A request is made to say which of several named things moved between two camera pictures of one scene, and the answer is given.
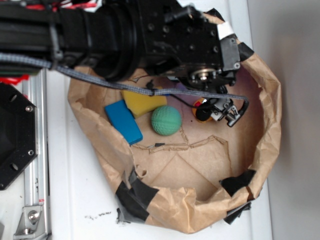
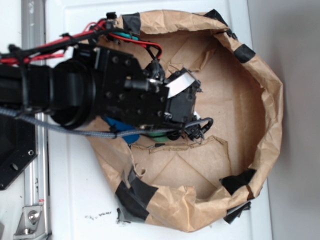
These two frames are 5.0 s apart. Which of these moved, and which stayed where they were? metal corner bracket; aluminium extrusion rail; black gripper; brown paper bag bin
Moved: black gripper
Stayed: brown paper bag bin; aluminium extrusion rail; metal corner bracket
